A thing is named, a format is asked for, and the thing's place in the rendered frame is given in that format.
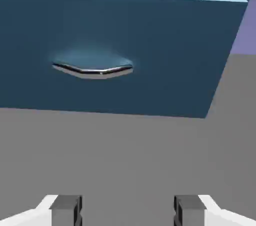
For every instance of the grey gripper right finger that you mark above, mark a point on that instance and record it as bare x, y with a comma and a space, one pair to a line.
190, 214

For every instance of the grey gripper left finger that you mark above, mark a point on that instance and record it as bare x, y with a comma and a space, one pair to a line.
64, 214

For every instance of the dark blue drawer front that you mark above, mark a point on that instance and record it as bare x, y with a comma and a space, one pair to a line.
160, 49

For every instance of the dark blue cabinet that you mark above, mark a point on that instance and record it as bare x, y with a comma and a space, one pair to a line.
140, 49

